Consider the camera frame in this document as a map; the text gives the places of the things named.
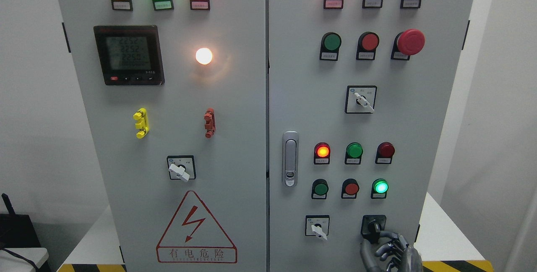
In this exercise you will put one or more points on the black rotary knob switch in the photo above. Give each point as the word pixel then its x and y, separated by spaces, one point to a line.
pixel 371 227

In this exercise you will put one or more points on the white box with cable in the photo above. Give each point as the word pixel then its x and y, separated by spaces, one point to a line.
pixel 32 260

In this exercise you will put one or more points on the left white selector switch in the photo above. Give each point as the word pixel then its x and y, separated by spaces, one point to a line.
pixel 181 167

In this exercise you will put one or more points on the silver cabinet door latch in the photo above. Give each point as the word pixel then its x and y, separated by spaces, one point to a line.
pixel 290 142

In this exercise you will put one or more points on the white glowing indicator lamp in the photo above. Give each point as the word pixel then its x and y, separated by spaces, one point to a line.
pixel 204 56

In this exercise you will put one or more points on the black device with antenna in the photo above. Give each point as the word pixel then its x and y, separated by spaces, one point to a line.
pixel 16 230

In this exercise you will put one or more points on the red push button lower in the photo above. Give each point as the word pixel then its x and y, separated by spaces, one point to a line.
pixel 349 189

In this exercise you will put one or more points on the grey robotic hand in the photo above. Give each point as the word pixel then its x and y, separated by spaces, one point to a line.
pixel 404 257

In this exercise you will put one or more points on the green lamp middle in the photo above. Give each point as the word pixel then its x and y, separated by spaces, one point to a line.
pixel 353 154

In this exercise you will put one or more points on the red lit lamp middle left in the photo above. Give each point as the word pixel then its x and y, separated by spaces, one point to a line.
pixel 322 154

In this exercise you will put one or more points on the green push button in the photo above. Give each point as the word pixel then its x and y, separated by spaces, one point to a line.
pixel 330 45
pixel 319 189

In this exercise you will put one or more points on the green push button upper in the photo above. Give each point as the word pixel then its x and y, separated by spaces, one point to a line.
pixel 330 45

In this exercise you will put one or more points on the red push button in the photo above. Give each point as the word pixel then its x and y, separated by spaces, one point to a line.
pixel 349 189
pixel 366 46

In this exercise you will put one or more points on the grey electrical control cabinet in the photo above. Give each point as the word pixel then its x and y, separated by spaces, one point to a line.
pixel 266 78

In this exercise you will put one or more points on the green lamp lower right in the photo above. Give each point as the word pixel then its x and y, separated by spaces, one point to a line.
pixel 379 189

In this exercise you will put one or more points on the red electric danger warning sticker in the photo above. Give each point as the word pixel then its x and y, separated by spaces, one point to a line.
pixel 194 236

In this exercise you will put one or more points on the lower white selector switch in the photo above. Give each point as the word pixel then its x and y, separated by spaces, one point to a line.
pixel 317 225

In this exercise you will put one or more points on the black digital power meter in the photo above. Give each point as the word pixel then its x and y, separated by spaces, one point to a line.
pixel 130 54

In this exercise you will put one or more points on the white platform with hazard stripes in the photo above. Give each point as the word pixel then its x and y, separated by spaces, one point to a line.
pixel 443 246

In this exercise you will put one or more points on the red terminal connector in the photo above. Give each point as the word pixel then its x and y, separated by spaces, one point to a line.
pixel 210 127

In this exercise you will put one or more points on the white selector switch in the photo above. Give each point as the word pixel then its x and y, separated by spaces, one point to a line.
pixel 317 225
pixel 181 167
pixel 360 99

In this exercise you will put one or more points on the yellow terminal connector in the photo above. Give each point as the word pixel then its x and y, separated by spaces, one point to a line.
pixel 142 123

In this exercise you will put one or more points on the red push button upper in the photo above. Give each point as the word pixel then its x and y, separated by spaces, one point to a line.
pixel 366 46

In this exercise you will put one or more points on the red lamp middle right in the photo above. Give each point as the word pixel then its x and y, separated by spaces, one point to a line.
pixel 385 153

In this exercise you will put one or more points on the upper right white selector switch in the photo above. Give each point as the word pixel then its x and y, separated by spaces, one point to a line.
pixel 360 99

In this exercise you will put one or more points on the green push button lower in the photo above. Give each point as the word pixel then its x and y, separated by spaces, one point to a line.
pixel 319 189

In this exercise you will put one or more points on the red emergency stop button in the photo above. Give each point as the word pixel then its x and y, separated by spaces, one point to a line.
pixel 407 43

